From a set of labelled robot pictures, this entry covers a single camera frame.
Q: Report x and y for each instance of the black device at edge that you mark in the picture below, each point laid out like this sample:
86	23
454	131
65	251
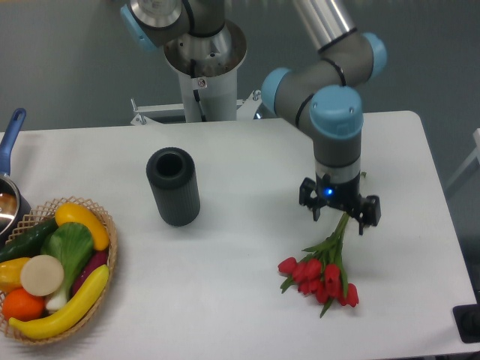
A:
467	321

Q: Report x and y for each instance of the beige round radish slice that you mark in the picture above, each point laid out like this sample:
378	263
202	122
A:
42	275

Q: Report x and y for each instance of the white frame at right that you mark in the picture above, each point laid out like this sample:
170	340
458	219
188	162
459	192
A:
466	169

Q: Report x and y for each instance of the yellow squash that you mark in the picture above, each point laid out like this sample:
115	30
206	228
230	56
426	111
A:
75	213

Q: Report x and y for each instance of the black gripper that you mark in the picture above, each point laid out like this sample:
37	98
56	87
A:
338	188

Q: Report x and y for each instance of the yellow banana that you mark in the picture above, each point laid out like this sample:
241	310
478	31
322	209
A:
69	315

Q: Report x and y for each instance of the green cucumber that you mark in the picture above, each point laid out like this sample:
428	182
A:
28	243

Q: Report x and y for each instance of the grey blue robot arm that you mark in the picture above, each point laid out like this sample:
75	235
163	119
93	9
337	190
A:
321	100

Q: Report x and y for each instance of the yellow bell pepper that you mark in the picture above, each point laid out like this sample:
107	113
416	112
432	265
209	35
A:
10	272

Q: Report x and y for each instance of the purple eggplant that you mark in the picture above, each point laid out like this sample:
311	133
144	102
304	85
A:
97	259

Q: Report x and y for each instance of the woven wicker basket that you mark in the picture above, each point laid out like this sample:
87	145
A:
42	213

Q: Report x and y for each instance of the orange fruit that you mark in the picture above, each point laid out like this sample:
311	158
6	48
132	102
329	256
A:
21	305

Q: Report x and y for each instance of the blue handled saucepan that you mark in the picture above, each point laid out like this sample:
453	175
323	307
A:
13	205

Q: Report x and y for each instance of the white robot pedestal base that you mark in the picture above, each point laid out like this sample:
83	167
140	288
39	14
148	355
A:
207	74

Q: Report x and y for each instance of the dark grey ribbed vase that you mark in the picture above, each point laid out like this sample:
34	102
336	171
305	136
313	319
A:
171	173

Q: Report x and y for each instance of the red tulip bouquet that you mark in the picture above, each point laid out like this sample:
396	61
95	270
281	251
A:
321	271

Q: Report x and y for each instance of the green bok choy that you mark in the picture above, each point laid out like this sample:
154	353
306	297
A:
72	245

